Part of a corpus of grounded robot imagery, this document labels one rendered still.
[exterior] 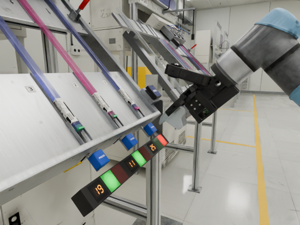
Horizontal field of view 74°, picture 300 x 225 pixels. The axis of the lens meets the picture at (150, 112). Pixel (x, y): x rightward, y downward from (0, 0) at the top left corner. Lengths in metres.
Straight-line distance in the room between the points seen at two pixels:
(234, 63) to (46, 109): 0.38
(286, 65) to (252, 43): 0.07
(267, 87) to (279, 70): 7.57
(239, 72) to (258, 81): 7.54
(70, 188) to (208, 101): 0.61
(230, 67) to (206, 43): 4.58
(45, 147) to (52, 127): 0.05
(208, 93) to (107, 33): 1.33
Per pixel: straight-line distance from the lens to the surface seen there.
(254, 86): 8.01
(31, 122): 0.39
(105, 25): 1.74
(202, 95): 0.47
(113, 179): 0.41
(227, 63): 0.46
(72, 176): 0.85
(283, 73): 0.46
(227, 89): 0.48
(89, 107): 0.48
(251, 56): 0.46
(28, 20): 0.65
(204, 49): 5.02
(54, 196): 0.82
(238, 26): 8.13
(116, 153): 1.83
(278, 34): 0.46
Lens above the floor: 0.87
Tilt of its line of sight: 12 degrees down
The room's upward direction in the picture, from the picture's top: straight up
